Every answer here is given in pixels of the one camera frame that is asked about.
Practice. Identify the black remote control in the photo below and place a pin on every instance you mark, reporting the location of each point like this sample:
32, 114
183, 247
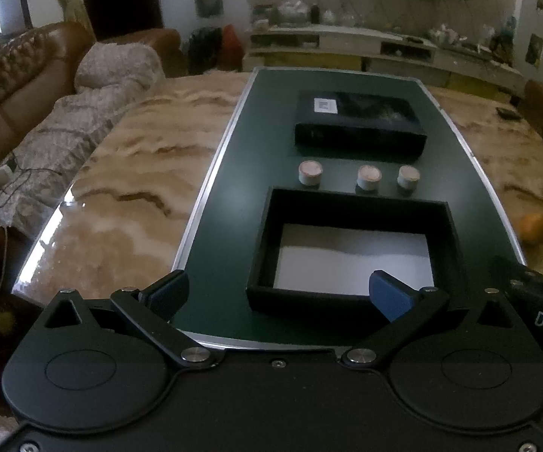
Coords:
508, 113

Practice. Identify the blue figurine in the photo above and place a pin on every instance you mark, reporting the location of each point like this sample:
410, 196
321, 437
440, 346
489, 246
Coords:
504, 35

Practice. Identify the white television cabinet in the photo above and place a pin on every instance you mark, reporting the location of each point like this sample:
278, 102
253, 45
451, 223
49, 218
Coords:
347, 37

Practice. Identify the dark green desk mat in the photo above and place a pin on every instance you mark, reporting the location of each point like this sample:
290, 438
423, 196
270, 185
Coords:
234, 197

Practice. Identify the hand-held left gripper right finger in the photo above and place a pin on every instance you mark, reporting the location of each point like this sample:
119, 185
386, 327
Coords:
389, 296

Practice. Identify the black box white lining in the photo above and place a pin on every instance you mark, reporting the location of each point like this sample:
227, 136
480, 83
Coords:
263, 245

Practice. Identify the black box lid white label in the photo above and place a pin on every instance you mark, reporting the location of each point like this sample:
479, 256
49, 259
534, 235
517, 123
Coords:
370, 122

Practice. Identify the white round cap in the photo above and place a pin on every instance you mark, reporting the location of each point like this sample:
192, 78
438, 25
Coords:
310, 173
368, 178
408, 178

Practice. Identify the marble desktop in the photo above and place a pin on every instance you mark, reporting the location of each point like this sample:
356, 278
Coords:
135, 174

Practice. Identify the orange fruit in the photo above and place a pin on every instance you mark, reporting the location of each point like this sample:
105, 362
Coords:
533, 229

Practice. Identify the dark bottle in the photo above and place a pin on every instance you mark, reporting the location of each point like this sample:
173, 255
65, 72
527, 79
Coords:
316, 13

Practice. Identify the brown leather sofa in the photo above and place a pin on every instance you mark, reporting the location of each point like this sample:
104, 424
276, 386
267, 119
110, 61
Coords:
8, 84

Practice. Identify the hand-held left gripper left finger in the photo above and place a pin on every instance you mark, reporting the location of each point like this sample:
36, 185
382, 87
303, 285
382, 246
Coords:
172, 289

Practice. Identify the grey knitted blanket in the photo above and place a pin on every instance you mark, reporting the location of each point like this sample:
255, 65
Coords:
111, 70

